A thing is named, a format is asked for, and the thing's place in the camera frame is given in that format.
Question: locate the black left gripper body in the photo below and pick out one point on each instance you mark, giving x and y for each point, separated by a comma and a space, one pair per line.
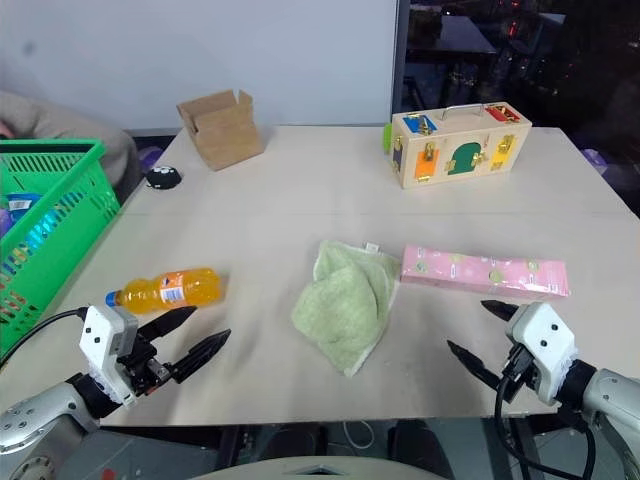
140, 365

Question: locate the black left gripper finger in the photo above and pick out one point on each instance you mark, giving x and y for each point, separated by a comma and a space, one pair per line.
202, 352
170, 321

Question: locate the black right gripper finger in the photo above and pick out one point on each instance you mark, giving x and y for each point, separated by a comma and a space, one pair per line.
477, 364
501, 309

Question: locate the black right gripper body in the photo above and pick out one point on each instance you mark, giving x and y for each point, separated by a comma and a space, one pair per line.
520, 375

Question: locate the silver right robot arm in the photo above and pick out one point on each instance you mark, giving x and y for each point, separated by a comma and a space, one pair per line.
615, 395

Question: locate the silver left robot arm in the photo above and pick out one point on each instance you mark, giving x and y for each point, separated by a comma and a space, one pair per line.
35, 415

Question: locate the green plastic basket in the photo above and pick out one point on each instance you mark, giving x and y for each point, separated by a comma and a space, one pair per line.
75, 165

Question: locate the purple plastic object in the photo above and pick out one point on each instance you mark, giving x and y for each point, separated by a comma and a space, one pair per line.
4, 222

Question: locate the orange soda bottle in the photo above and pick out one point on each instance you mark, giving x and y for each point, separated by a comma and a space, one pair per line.
190, 287

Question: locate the long pink patterned box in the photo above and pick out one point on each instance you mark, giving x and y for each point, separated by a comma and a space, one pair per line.
480, 272

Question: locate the black round paw-print object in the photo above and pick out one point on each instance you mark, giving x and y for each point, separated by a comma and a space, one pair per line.
162, 179

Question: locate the light green towel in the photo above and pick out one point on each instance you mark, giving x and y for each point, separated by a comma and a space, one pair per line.
340, 310

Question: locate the wooden latch lock box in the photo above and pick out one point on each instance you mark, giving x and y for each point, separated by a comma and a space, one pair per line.
450, 165

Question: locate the grey robot torso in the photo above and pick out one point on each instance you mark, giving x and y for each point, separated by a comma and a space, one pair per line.
310, 467

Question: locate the purple bag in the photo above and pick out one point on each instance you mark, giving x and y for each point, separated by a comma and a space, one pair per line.
597, 160

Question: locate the blue container with white label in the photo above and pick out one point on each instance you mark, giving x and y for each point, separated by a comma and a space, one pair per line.
22, 202

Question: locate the open brown cardboard box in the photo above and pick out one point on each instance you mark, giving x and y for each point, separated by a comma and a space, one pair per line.
227, 137

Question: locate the person in beige clothing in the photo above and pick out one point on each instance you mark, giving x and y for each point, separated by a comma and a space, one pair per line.
60, 125

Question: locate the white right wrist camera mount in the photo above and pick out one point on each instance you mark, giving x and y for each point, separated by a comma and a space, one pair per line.
542, 340

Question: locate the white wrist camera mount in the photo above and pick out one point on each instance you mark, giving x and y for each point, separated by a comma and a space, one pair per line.
102, 345
542, 340

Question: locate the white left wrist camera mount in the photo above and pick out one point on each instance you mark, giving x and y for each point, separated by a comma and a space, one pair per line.
102, 345

